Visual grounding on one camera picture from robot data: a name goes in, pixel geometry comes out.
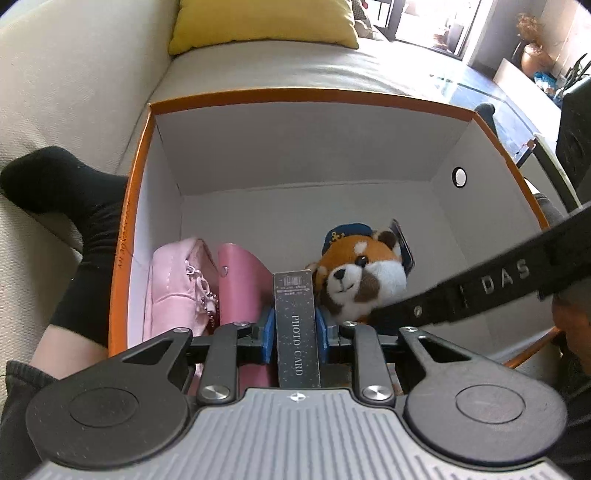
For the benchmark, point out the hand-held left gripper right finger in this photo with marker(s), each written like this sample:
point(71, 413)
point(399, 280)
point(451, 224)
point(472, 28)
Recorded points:
point(323, 333)

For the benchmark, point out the black speaker box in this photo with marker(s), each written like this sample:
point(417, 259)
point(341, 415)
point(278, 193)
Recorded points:
point(575, 138)

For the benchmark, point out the green plant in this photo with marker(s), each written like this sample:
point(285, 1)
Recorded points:
point(577, 74)

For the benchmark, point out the orange cardboard box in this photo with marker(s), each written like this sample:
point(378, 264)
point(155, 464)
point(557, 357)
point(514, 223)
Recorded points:
point(300, 152)

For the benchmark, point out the yellow pillow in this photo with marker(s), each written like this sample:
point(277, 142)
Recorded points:
point(258, 23)

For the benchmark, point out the glass balcony door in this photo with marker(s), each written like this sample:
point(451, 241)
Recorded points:
point(429, 23)

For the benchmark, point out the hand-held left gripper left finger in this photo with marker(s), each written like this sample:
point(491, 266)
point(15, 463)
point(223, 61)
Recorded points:
point(266, 334)

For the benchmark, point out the red panda plush toy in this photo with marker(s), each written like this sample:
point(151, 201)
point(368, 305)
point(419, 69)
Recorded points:
point(360, 272)

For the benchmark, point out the black sock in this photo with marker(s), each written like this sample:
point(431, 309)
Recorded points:
point(487, 115)
point(92, 221)

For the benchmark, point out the coffee table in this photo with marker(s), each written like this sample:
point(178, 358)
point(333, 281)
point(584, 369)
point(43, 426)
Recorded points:
point(549, 161)

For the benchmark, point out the beige sofa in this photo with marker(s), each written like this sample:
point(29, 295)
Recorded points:
point(55, 83)

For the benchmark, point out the black slim box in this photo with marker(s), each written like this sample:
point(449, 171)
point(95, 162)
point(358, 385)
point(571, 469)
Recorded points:
point(295, 332)

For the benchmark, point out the white low cabinet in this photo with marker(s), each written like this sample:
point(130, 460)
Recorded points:
point(512, 74)

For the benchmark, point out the grey cushion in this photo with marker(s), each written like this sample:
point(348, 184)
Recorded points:
point(364, 21)

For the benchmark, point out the pink wallet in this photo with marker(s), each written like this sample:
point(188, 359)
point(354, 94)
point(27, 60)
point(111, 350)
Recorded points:
point(242, 286)

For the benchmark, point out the pink quilted pouch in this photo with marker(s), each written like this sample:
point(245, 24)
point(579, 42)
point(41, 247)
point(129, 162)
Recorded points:
point(171, 277)

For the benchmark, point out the blue plastic bag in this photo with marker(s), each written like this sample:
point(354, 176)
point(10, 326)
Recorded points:
point(545, 79)

